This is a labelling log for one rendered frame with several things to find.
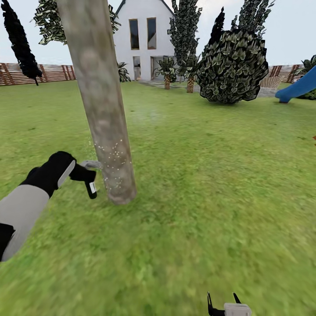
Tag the fixed window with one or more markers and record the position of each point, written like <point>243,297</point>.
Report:
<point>137,72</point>

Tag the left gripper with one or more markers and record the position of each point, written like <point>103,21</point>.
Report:
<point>85,175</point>

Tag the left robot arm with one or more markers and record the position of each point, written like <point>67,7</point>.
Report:
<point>20,209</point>

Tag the garden chair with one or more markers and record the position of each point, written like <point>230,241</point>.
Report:
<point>272,82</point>

